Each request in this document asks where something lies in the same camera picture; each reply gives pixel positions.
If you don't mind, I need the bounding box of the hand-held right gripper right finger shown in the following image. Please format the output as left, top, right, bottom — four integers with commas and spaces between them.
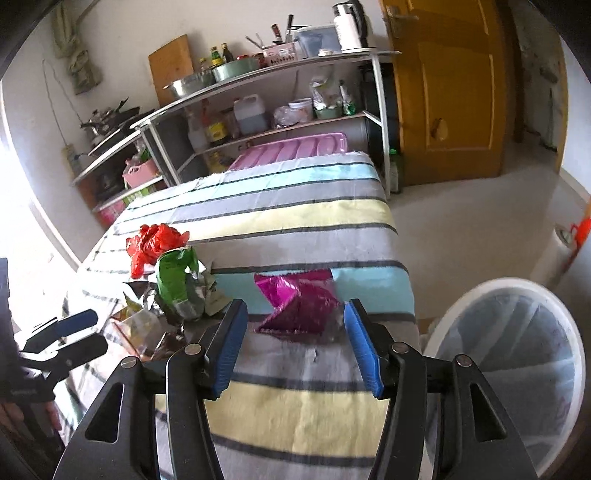
343, 298, 539, 480

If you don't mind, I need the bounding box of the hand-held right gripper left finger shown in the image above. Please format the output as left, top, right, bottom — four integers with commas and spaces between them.
53, 298, 250, 480

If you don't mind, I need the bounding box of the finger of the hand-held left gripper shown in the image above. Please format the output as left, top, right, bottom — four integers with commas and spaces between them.
18, 308, 99, 352
25, 334, 109, 376

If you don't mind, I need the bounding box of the gold foil wrapper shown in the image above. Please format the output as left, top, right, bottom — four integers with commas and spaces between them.
115, 294, 145, 324

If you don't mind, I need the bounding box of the silver foil wrapper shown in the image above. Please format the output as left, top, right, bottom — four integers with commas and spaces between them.
139, 261, 219, 324

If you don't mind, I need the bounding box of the clear plastic box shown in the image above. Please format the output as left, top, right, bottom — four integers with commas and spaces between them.
108, 307, 185, 363

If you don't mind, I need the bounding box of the magenta foil wrapper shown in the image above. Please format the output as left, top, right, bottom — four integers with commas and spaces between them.
254, 271, 345, 342

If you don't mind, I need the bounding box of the green snack packet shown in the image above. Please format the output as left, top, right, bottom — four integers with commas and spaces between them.
156, 247, 200, 319

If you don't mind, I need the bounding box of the white round bin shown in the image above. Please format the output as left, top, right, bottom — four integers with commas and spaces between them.
422, 277, 581, 480

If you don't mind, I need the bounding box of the red plastic bag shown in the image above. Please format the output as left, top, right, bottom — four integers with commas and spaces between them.
127, 224, 191, 279

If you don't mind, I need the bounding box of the translucent bin liner bag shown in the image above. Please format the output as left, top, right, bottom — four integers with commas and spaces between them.
436, 291, 575, 472

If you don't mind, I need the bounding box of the person's left hand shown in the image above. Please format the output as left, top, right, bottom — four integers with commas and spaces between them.
0, 401, 62, 435

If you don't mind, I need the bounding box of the striped tablecloth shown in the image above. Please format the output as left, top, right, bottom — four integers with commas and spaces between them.
60, 151, 421, 480

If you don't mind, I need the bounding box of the pink plastic basket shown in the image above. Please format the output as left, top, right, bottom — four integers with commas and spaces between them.
122, 159, 160, 189

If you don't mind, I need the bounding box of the green glass bottle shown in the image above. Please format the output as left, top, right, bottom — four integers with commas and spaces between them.
388, 148, 402, 195

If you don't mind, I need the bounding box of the black cooking pot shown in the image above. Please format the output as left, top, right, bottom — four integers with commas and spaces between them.
81, 99, 141, 137

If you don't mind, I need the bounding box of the pink lidded storage bin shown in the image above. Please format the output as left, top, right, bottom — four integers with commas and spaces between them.
228, 131, 349, 171

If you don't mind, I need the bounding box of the white paper roll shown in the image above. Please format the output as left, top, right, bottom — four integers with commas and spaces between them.
545, 224, 583, 287

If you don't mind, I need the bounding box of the clear bottle with red cap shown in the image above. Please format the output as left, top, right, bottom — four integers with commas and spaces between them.
187, 99, 208, 151

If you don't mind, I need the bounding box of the yellow label sauce bottle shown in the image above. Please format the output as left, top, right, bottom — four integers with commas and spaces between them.
205, 111, 228, 144

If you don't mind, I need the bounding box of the plastic oil jug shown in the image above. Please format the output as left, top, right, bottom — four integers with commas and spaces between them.
232, 93, 269, 136

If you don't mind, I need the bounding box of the crumpled clear plastic bag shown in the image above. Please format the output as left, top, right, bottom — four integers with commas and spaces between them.
271, 106, 301, 129

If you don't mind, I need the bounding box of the white lidded tub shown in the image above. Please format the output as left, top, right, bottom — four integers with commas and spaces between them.
288, 98, 315, 124

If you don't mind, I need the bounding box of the hanging cloth bag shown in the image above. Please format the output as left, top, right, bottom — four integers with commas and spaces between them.
50, 4, 102, 95

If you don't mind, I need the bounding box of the green and white packet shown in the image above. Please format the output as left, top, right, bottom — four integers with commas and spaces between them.
339, 80, 357, 116

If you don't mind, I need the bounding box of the metal basin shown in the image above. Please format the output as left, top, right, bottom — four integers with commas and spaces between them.
163, 71, 217, 97

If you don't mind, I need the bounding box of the grey metal shelf rack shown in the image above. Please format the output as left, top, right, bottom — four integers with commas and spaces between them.
69, 48, 402, 227

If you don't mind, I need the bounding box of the white food packet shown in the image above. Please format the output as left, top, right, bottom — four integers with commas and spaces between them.
309, 76, 340, 112

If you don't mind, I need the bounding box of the wooden cutting board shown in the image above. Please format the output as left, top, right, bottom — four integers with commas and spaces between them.
148, 34, 195, 108

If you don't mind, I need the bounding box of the brown wooden door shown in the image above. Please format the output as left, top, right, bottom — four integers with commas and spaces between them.
379, 0, 515, 188

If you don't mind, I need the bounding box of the green enamel basin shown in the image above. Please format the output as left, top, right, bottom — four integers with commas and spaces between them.
212, 56, 262, 83

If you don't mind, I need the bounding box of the pink utensil basket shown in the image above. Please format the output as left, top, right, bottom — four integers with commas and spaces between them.
262, 41, 298, 65

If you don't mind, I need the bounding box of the clear plastic storage container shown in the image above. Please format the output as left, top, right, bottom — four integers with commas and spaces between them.
293, 24, 340, 60

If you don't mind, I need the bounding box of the white electric kettle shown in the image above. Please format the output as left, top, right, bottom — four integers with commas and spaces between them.
332, 1, 370, 49

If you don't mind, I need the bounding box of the orange plastic handle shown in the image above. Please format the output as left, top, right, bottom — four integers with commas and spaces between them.
570, 217, 591, 250

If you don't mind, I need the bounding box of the brass door handle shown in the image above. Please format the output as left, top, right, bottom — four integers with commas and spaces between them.
385, 6, 419, 26

